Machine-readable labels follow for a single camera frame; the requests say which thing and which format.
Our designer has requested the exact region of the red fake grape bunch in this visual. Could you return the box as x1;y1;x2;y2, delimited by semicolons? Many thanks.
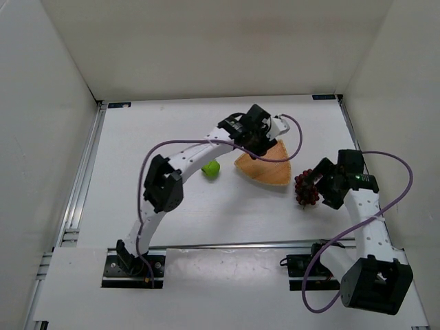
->
294;168;320;208

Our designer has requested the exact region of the green fake apple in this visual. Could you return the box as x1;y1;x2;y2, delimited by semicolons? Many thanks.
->
201;159;221;179

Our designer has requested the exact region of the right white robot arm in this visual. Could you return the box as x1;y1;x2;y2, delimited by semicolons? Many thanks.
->
301;149;413;316

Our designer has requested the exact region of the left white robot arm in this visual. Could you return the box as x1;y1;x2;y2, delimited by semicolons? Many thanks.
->
116;104;289;276

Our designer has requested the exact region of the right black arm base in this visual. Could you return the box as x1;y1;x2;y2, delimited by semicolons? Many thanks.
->
279;240;340;291

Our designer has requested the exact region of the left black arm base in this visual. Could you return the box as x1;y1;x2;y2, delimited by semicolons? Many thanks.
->
101;249;166;289

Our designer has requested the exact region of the woven bamboo fruit basket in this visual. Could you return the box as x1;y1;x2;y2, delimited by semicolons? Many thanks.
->
234;153;292;186

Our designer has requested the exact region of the right blue corner label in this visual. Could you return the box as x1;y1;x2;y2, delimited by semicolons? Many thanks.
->
311;94;336;100

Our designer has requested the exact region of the blue corner label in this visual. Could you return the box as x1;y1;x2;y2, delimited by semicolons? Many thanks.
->
311;94;336;100
107;102;131;109

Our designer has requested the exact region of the left blue corner label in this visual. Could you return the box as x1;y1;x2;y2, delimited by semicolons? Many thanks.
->
107;102;131;109

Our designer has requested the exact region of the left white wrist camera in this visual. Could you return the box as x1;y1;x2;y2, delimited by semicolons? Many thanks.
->
267;115;290;140

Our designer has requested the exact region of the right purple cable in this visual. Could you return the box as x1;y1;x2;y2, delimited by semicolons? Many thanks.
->
302;151;414;314

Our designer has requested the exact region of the purple cable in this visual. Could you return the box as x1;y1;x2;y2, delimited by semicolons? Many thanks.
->
302;151;414;314
135;115;303;281

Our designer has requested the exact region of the aluminium front rail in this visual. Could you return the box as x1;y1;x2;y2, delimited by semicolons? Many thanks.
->
139;235;389;251

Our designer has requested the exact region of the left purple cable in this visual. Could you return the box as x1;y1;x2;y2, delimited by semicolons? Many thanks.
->
135;115;303;281

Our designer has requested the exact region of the aluminium left side rail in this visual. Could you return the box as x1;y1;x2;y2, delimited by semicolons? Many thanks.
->
53;102;107;249

